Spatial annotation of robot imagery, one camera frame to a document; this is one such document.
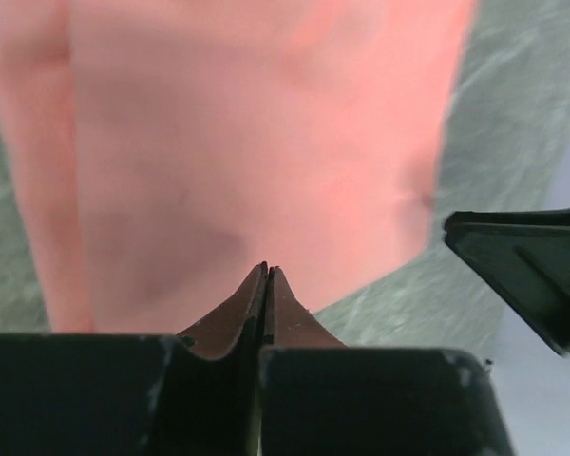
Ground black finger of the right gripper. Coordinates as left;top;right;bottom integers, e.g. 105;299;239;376
444;208;570;356

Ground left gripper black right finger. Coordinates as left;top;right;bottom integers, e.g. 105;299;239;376
259;268;513;456

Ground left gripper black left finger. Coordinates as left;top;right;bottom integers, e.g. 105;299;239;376
0;264;268;455

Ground salmon pink t shirt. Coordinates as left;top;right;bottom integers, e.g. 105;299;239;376
0;1;476;333

